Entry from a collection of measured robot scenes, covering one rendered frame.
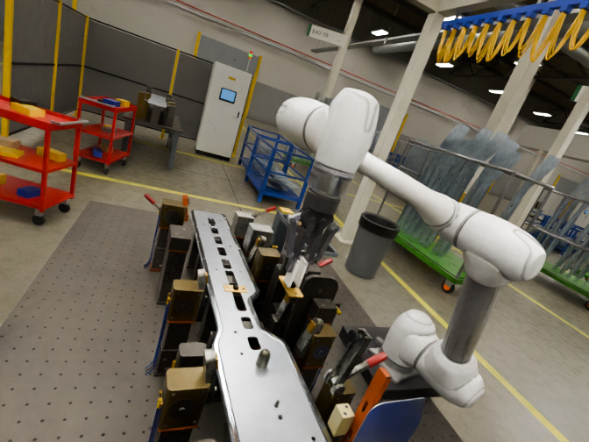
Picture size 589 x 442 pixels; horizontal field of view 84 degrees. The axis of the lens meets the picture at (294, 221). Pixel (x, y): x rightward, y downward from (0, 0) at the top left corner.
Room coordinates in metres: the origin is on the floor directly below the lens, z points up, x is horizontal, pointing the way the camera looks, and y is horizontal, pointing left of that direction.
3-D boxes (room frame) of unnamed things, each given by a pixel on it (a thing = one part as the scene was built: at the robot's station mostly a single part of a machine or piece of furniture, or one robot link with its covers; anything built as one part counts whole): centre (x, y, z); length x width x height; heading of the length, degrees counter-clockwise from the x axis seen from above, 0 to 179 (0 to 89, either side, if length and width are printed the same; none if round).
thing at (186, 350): (0.68, 0.15, 0.84); 0.10 x 0.05 x 0.29; 118
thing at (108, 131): (4.45, 2.91, 0.49); 0.81 x 0.46 x 0.97; 12
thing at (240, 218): (1.61, 0.24, 0.88); 0.12 x 0.07 x 0.36; 118
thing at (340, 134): (0.71, -0.03, 1.63); 0.13 x 0.11 x 0.16; 40
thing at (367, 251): (3.93, -1.00, 0.36); 0.50 x 0.50 x 0.73
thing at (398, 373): (1.26, -0.61, 0.79); 0.22 x 0.18 x 0.06; 36
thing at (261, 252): (1.23, 0.04, 0.89); 0.12 x 0.08 x 0.38; 118
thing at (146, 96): (6.05, 3.07, 0.57); 1.86 x 0.90 x 1.14; 27
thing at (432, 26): (4.97, -0.87, 1.64); 0.36 x 0.36 x 3.28; 24
